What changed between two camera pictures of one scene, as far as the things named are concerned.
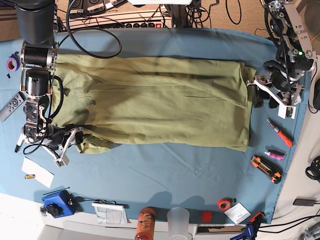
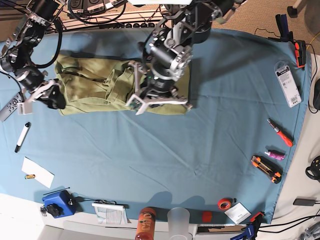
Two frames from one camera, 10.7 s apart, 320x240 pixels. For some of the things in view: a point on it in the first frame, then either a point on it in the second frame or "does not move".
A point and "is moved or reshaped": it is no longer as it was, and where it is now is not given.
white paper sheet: (42, 174) does not move
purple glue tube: (276, 154) does not move
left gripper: (287, 89) to (153, 90)
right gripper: (61, 138) to (32, 80)
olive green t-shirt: (186, 102) is moved or reshaped
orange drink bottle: (146, 224) does not move
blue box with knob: (60, 204) does not move
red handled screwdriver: (284, 136) does not move
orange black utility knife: (267, 168) does not move
